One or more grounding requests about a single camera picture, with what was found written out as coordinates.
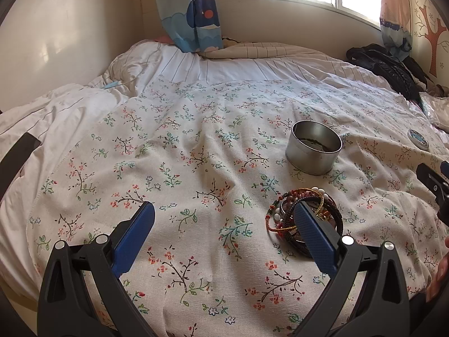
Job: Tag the blue face mask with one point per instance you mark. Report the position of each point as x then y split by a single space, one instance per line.
111 85

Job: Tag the round silver tin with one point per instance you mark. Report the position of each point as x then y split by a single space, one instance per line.
308 159

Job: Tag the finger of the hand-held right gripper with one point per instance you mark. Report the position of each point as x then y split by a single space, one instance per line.
445 167
428 177

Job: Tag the round tin lid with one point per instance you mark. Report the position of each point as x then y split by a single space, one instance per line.
418 137

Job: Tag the floral printed cloth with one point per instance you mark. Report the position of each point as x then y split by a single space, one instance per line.
196 168

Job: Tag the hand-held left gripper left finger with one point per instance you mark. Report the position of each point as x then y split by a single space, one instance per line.
135 231

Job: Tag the pink pillow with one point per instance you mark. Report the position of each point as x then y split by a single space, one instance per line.
165 38

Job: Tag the tree wall sticker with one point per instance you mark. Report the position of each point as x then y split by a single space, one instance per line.
432 31

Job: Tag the whale print curtain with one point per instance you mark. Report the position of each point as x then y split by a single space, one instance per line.
189 17

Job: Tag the beige striped blanket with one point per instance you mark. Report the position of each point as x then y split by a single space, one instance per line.
266 49

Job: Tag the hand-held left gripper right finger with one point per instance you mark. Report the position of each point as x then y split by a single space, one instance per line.
312 231

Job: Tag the pink and blue curtain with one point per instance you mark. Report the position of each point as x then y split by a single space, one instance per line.
394 14

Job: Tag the person's right hand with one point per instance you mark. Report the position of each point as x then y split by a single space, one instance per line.
440 273

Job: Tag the black jacket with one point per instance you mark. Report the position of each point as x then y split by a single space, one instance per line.
389 65

